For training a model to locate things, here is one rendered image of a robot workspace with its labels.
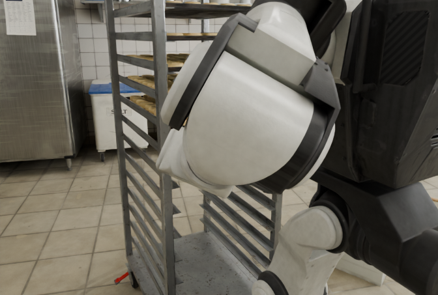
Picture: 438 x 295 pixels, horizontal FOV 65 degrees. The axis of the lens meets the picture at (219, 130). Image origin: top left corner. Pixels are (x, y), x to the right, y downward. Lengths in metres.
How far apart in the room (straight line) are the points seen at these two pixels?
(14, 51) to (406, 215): 3.06
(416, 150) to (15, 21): 3.06
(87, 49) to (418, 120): 3.79
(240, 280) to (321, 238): 1.02
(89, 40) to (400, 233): 3.77
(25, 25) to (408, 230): 3.04
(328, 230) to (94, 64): 3.64
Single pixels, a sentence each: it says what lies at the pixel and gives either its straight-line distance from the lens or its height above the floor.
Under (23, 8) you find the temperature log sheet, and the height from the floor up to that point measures 1.44.
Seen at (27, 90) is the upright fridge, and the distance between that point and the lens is 3.32.
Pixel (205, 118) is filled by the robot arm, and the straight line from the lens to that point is 0.26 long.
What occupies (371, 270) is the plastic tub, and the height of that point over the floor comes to 0.07.
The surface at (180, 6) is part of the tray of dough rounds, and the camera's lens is 1.05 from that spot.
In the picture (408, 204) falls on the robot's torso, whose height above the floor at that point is 0.95.
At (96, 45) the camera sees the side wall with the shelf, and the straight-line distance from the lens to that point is 4.09.
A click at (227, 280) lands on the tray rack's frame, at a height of 0.15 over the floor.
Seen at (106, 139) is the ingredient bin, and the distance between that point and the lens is 3.58.
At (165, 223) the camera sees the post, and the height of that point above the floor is 0.65.
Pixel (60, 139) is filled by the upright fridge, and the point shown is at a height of 0.34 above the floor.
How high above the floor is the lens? 1.24
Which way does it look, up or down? 16 degrees down
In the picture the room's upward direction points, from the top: straight up
